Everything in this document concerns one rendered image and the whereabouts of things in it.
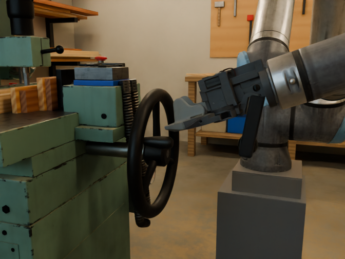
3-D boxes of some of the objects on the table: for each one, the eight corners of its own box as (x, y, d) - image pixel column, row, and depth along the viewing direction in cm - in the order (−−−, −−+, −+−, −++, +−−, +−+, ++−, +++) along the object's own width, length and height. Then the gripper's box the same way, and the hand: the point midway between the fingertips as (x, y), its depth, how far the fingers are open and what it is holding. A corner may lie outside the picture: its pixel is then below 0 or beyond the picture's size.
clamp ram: (85, 108, 78) (83, 69, 77) (57, 107, 81) (55, 69, 79) (104, 104, 87) (102, 68, 85) (78, 103, 89) (76, 68, 87)
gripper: (264, 58, 62) (161, 94, 70) (261, 58, 54) (146, 99, 61) (278, 102, 63) (175, 133, 71) (277, 109, 55) (161, 143, 62)
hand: (172, 129), depth 66 cm, fingers closed
